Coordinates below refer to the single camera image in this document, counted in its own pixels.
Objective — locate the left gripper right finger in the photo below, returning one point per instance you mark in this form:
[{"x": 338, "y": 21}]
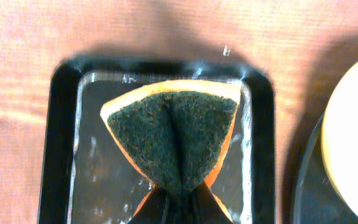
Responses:
[{"x": 205, "y": 207}]

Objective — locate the yellow dirty plate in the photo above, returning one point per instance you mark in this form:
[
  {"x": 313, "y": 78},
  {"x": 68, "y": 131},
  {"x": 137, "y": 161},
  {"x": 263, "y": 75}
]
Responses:
[{"x": 339, "y": 138}]

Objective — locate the black round serving tray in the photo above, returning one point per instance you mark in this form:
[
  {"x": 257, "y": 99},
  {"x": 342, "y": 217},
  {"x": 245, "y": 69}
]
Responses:
[{"x": 314, "y": 199}]

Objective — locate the orange green scrub sponge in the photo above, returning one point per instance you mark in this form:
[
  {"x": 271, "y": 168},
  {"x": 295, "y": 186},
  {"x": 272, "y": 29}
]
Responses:
[{"x": 176, "y": 134}]

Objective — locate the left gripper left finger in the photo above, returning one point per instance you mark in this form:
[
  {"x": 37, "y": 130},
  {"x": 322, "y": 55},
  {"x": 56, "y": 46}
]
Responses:
[{"x": 153, "y": 209}]

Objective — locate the black rectangular water tray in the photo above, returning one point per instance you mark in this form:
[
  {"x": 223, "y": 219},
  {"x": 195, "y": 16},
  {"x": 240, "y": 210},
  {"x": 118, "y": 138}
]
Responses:
[{"x": 87, "y": 179}]

